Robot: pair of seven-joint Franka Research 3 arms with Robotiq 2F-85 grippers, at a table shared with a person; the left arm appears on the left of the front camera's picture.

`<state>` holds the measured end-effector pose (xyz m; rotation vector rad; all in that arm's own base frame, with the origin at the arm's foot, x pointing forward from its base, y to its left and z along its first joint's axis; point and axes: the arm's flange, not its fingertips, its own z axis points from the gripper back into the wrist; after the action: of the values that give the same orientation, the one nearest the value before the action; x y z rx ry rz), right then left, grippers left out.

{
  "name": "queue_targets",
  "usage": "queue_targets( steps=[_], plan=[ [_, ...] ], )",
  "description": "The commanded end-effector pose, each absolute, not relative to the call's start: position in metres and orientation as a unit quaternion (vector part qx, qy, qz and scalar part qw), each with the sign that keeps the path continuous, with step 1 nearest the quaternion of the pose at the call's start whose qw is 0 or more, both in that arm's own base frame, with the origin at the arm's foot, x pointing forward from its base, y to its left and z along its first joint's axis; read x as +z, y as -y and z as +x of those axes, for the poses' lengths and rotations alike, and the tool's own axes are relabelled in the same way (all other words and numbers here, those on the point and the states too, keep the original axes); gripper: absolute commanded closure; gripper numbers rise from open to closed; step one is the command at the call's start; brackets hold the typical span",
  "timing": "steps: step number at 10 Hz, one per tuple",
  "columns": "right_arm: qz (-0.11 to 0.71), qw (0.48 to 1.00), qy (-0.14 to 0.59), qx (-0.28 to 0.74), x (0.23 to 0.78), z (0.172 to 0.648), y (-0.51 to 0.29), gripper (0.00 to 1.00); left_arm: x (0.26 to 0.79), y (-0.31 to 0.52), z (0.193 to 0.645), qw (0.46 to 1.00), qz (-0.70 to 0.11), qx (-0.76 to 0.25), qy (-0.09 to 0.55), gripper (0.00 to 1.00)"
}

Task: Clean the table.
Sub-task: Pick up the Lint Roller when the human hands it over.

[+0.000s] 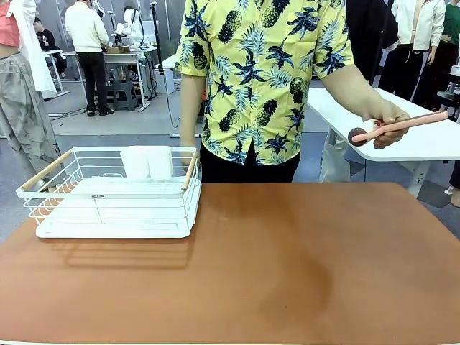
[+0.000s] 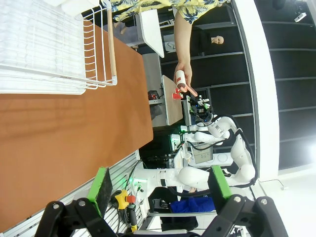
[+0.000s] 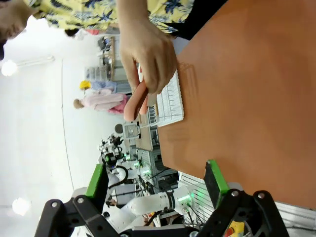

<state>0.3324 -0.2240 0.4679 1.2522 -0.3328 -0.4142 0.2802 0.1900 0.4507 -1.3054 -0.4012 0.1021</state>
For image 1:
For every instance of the person's left hand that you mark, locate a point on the person's left hand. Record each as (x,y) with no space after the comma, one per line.
(390,113)

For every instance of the person's right hand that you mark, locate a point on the person's right hand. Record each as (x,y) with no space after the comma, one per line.
(188,156)

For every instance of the person's right forearm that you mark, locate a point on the person's right forearm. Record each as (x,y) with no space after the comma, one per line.
(192,108)

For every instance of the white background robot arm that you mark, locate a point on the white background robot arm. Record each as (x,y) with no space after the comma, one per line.
(133,27)

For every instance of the person's left forearm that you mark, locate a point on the person's left forearm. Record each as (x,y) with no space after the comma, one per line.
(354,90)

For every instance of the white plastic cutlery cup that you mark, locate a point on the white plastic cutlery cup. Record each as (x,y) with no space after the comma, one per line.
(134,161)
(160,163)

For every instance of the white side table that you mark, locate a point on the white side table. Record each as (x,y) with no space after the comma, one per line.
(413,143)

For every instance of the black trousers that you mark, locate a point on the black trousers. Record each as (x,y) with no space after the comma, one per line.
(233,172)

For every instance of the person in dark clothes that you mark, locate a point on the person in dark clothes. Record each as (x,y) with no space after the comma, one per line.
(370,32)

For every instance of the grey plastic step stool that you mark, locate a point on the grey plastic step stool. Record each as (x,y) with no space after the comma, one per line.
(124,95)

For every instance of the person in white jacket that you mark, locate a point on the person in white jacket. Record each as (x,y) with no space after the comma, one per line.
(418,25)

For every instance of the white plastic drain tray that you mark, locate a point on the white plastic drain tray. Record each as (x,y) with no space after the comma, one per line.
(108,231)

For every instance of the yellow pineapple print shirt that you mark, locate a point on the yellow pineapple print shirt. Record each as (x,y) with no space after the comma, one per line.
(258,72)

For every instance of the white work desk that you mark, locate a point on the white work desk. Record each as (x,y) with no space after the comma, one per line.
(125,56)

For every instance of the black tripod stand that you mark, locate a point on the black tripod stand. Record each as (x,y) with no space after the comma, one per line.
(156,36)

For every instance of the brown cardboard box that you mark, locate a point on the brown cardboard box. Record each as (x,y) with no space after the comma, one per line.
(118,49)

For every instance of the person in white sweater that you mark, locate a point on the person in white sweater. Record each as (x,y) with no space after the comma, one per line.
(88,32)

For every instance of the small white desk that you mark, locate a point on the small white desk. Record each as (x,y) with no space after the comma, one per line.
(54,54)

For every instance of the person in red crop top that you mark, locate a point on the person in red crop top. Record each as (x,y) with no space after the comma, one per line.
(21,108)

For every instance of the seated person in black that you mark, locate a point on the seated person in black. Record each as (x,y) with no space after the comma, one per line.
(48,41)

